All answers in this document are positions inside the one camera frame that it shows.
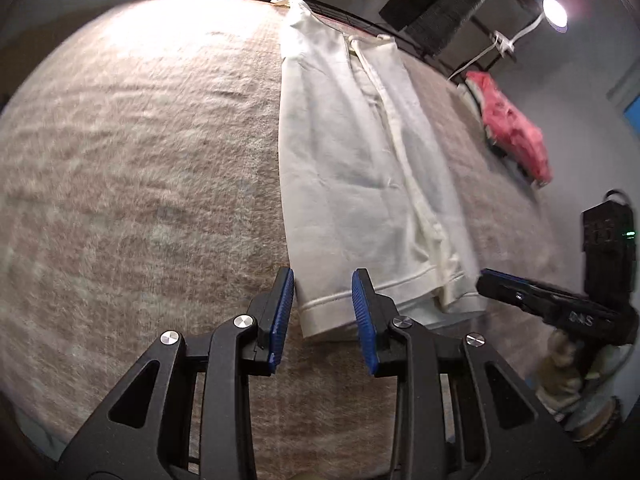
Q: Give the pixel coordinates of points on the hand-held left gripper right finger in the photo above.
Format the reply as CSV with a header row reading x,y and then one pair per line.
x,y
361,320

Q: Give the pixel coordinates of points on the beige plush toy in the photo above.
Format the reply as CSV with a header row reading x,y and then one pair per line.
x,y
565,370

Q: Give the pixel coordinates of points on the black metal clothes rack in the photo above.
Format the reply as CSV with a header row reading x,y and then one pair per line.
x,y
492,42

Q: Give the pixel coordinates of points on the grey plaid coat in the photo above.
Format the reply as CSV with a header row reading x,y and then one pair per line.
x,y
445,7

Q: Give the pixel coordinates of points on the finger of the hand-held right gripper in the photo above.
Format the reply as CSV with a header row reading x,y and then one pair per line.
x,y
515,296
502,275

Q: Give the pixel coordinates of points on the pink folded garment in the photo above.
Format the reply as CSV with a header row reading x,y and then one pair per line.
x,y
512,127

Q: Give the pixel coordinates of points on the pale blue folded garment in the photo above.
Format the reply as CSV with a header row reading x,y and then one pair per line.
x,y
472,97

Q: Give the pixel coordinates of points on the white clip lamp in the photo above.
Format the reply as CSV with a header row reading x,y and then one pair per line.
x,y
555,10

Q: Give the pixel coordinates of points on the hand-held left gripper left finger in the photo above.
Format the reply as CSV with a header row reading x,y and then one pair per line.
x,y
281,320

